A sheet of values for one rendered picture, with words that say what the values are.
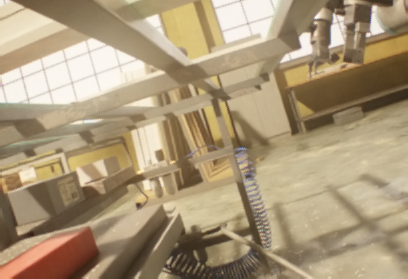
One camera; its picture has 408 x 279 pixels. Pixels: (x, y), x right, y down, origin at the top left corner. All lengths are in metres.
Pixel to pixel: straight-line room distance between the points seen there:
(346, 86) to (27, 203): 7.67
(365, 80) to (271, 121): 2.11
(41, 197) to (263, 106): 6.76
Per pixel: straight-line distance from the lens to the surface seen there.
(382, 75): 8.71
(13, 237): 0.98
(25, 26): 0.56
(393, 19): 1.83
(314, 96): 8.35
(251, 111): 7.75
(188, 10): 8.11
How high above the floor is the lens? 0.72
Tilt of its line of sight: level
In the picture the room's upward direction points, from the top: 17 degrees counter-clockwise
